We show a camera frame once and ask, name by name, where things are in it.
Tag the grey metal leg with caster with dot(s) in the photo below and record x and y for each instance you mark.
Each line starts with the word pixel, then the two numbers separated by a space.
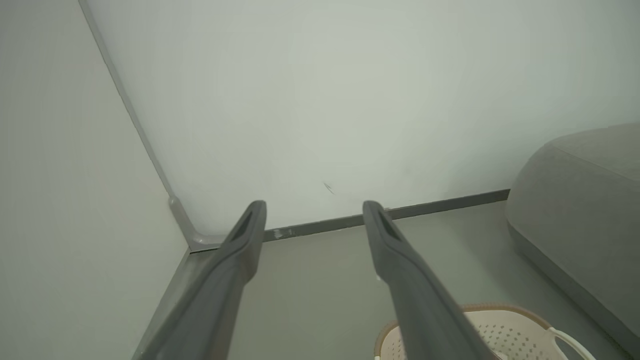
pixel 200 242

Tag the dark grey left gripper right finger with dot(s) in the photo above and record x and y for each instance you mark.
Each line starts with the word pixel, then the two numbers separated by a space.
pixel 425 320

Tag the beige perforated plastic laundry basket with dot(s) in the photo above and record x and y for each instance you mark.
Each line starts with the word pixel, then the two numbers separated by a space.
pixel 510 335

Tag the dark wall baseboard strip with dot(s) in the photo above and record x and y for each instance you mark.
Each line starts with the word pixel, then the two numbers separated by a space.
pixel 325 226

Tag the grey fabric sofa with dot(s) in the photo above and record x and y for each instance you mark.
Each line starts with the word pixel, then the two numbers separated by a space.
pixel 575 210

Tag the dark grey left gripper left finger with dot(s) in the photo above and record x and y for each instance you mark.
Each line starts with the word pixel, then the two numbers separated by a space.
pixel 210 310

